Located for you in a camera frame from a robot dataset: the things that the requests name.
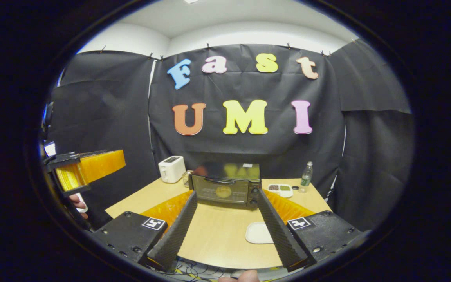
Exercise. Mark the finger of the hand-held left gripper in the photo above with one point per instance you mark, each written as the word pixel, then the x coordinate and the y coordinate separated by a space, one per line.
pixel 104 164
pixel 69 178

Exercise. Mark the black electric oven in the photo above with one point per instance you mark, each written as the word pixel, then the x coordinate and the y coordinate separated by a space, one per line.
pixel 225 172

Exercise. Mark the white divided condiment dish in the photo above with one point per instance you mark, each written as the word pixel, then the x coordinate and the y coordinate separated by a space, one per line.
pixel 280 190

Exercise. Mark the round golden bread bun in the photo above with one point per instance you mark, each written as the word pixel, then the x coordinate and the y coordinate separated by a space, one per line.
pixel 223 192

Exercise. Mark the black backdrop cloth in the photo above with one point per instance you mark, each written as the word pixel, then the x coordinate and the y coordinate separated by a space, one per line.
pixel 241 149

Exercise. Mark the white square plate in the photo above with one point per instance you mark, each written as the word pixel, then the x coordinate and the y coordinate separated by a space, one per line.
pixel 257 233

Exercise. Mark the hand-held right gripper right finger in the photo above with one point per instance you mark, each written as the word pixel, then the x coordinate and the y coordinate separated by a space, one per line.
pixel 280 235

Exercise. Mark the small clear glass holder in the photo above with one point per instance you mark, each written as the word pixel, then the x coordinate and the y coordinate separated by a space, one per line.
pixel 187 178

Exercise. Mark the white toaster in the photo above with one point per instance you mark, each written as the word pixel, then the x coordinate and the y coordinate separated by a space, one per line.
pixel 172 169

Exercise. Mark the clear plastic water bottle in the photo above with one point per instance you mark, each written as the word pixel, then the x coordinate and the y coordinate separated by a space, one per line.
pixel 306 178

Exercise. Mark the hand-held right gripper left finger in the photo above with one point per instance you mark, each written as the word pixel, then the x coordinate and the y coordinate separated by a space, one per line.
pixel 174 235

